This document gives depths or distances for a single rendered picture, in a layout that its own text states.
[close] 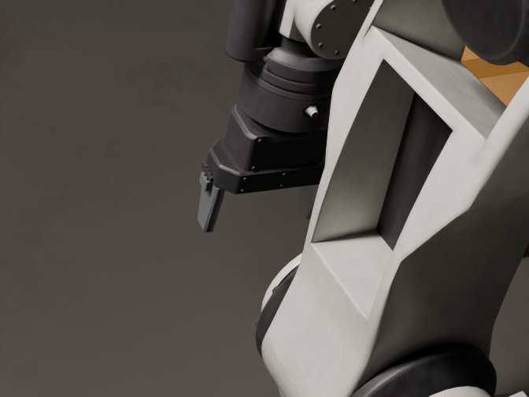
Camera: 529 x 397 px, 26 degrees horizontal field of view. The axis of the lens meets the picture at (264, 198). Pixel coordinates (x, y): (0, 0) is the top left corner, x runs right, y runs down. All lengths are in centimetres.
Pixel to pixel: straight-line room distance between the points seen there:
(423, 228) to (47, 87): 155
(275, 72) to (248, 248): 91
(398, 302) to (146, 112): 140
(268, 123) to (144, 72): 124
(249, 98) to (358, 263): 23
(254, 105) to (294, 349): 24
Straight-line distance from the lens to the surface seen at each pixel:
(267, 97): 98
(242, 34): 95
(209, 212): 106
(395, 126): 80
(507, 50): 69
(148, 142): 205
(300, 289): 85
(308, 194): 111
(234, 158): 104
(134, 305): 177
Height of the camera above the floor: 130
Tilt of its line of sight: 42 degrees down
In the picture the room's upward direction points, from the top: straight up
